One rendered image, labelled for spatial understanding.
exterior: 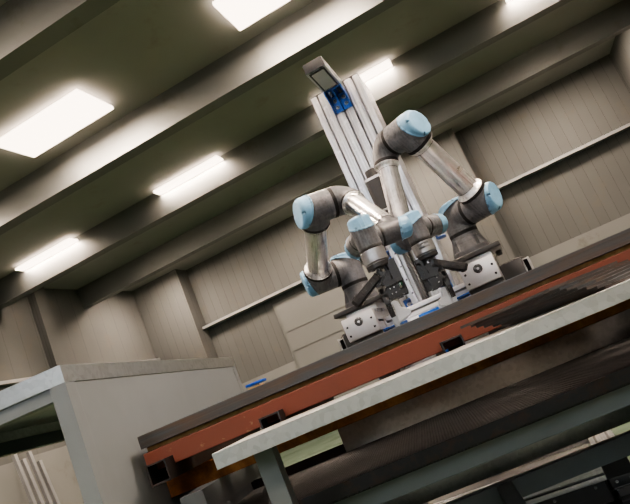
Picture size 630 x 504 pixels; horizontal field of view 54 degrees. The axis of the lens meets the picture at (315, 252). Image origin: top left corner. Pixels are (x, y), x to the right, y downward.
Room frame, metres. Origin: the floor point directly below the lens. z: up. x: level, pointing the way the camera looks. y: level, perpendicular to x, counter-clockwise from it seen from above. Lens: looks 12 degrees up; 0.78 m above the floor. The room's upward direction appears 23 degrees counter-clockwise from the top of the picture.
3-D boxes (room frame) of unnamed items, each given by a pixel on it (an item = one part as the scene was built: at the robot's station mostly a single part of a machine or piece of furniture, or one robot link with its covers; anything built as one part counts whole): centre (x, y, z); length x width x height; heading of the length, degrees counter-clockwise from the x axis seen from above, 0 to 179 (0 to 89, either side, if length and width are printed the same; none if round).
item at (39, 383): (2.02, 0.86, 1.03); 1.30 x 0.60 x 0.04; 175
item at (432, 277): (2.07, -0.33, 0.99); 0.09 x 0.08 x 0.12; 85
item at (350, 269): (2.62, -0.10, 1.20); 0.13 x 0.12 x 0.14; 104
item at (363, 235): (1.83, -0.16, 1.15); 0.09 x 0.08 x 0.11; 14
